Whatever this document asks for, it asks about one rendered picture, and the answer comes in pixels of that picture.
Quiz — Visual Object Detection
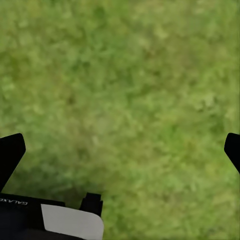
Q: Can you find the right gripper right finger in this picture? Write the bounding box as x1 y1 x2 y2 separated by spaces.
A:
224 133 240 173

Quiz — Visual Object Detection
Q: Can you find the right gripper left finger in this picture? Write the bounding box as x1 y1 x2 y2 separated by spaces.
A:
0 133 26 193

